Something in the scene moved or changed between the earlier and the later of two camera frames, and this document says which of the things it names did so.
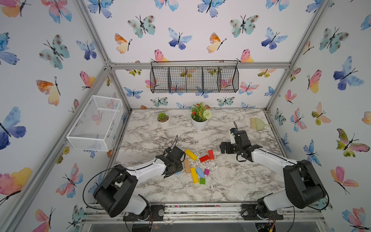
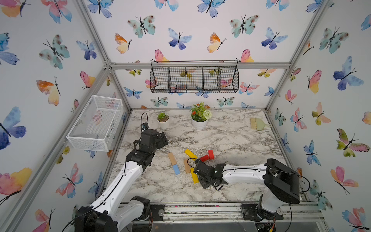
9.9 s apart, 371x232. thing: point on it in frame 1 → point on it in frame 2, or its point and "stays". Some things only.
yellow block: (191, 154) stays
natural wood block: (187, 165) stays
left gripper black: (180, 167) → (160, 143)
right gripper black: (227, 147) → (203, 184)
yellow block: (194, 175) stays
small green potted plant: (163, 117) stays
